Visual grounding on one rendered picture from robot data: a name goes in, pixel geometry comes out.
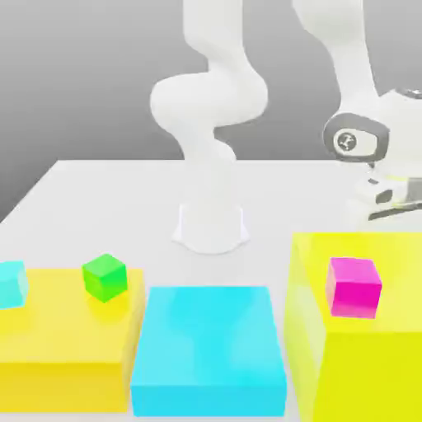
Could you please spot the large golden yellow box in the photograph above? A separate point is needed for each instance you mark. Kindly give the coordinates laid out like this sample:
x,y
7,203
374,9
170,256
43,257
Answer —
x,y
62,339

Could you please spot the small green cube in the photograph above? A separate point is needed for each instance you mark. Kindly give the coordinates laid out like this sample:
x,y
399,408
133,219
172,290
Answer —
x,y
105,278

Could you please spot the large cyan box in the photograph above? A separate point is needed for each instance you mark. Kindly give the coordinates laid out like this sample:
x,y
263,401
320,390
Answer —
x,y
207,349

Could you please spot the small cyan cube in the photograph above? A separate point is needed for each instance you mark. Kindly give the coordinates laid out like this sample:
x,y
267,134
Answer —
x,y
11,285

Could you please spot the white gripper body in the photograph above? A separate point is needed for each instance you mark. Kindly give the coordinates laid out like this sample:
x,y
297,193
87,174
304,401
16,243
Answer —
x,y
395,213

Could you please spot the large lemon yellow box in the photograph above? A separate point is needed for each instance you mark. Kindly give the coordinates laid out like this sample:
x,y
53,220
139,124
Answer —
x,y
372,369

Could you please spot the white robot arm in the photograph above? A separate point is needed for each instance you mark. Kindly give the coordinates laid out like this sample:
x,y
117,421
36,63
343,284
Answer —
x,y
211,99

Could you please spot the small magenta cube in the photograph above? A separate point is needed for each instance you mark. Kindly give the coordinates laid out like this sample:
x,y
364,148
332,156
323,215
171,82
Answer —
x,y
354,290

